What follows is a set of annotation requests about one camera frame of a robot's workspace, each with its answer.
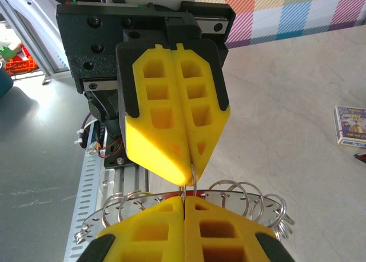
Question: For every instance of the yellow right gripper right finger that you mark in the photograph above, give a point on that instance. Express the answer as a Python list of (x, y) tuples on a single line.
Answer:
[(228, 239)]

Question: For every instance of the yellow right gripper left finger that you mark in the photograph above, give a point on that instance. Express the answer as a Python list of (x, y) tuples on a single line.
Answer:
[(148, 236)]

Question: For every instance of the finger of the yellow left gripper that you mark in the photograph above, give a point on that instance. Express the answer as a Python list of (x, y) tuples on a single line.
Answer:
[(200, 101), (154, 124)]

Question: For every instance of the perforated metal keyring disc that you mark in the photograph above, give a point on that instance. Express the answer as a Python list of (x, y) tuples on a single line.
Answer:
[(268, 213)]

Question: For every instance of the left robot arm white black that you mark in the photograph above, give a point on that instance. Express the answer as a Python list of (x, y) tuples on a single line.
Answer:
[(31, 4)]

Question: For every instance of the perforated metal strip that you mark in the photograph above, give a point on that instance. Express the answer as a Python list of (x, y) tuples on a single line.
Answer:
[(85, 210)]

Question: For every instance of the orange plastic crate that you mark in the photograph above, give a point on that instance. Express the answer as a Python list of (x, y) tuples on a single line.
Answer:
[(21, 61)]

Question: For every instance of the green plastic object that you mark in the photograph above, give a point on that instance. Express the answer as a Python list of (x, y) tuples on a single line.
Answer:
[(7, 52)]

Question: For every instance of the teal round container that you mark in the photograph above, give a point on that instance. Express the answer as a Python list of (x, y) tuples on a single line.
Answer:
[(5, 81)]

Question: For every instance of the blue playing card box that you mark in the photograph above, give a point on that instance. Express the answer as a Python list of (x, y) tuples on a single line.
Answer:
[(351, 124)]

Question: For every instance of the black triangle with red mark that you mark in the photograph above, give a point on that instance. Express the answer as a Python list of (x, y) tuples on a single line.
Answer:
[(361, 156)]

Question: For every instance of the aluminium frame leg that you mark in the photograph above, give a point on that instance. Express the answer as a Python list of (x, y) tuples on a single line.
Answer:
[(54, 59)]

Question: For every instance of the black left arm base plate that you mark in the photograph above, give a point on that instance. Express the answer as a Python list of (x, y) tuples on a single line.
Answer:
[(114, 162)]

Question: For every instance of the aluminium mounting rail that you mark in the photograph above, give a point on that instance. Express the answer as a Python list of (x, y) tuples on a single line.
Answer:
[(125, 184)]

